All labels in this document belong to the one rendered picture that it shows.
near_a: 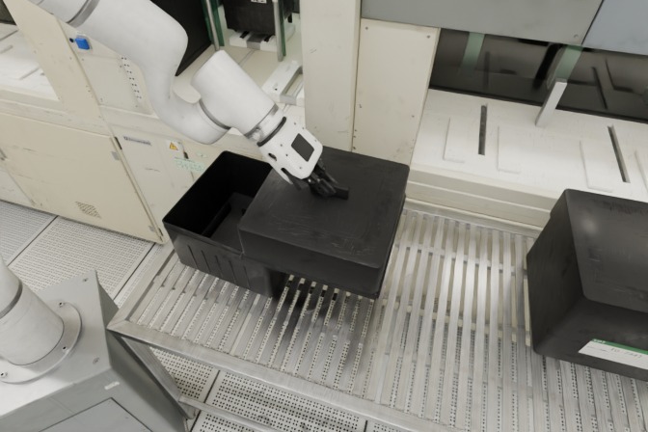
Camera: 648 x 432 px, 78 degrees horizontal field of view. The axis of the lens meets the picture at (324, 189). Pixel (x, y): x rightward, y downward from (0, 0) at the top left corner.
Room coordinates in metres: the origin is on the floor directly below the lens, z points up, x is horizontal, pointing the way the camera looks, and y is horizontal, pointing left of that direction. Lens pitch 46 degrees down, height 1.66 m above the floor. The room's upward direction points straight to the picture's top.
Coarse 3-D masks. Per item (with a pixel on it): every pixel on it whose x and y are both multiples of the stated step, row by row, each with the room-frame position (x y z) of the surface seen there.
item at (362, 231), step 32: (352, 160) 0.66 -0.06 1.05; (384, 160) 0.67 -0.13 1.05; (288, 192) 0.57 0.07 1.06; (352, 192) 0.57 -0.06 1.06; (384, 192) 0.57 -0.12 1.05; (256, 224) 0.48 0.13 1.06; (288, 224) 0.48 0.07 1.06; (320, 224) 0.48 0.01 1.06; (352, 224) 0.48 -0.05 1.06; (384, 224) 0.48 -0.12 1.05; (256, 256) 0.46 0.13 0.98; (288, 256) 0.44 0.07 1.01; (320, 256) 0.42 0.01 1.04; (352, 256) 0.41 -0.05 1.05; (384, 256) 0.41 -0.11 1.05; (352, 288) 0.40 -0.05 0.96
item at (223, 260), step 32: (224, 160) 0.83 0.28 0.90; (256, 160) 0.80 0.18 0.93; (192, 192) 0.70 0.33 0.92; (224, 192) 0.80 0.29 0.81; (256, 192) 0.81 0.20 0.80; (192, 224) 0.66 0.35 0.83; (224, 224) 0.71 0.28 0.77; (192, 256) 0.57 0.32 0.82; (224, 256) 0.53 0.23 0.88; (256, 288) 0.50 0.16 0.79
